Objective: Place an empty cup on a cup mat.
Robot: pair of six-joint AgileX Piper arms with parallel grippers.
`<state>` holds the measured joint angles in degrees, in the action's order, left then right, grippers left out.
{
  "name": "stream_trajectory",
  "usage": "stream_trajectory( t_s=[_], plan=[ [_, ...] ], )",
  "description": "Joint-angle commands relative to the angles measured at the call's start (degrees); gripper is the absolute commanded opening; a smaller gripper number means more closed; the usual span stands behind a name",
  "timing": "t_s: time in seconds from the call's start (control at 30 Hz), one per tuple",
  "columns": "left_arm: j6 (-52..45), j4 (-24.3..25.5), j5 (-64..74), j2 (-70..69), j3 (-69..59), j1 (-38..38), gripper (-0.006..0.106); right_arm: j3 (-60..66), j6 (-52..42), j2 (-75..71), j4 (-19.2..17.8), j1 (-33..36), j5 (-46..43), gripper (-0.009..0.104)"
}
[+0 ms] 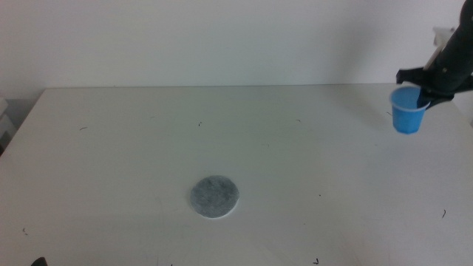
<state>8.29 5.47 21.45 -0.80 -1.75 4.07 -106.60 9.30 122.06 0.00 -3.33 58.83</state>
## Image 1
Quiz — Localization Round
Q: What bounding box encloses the round grey felt cup mat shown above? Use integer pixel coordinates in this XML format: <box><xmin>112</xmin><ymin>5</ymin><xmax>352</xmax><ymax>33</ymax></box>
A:
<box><xmin>189</xmin><ymin>174</ymin><xmax>241</xmax><ymax>219</ymax></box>

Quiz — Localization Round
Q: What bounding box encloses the blue plastic cup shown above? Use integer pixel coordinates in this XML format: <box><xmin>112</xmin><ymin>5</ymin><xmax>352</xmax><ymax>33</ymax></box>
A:
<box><xmin>389</xmin><ymin>86</ymin><xmax>432</xmax><ymax>135</ymax></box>

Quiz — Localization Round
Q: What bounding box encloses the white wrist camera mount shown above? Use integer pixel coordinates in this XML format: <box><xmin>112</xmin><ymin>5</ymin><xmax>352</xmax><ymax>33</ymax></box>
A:
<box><xmin>422</xmin><ymin>26</ymin><xmax>457</xmax><ymax>72</ymax></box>

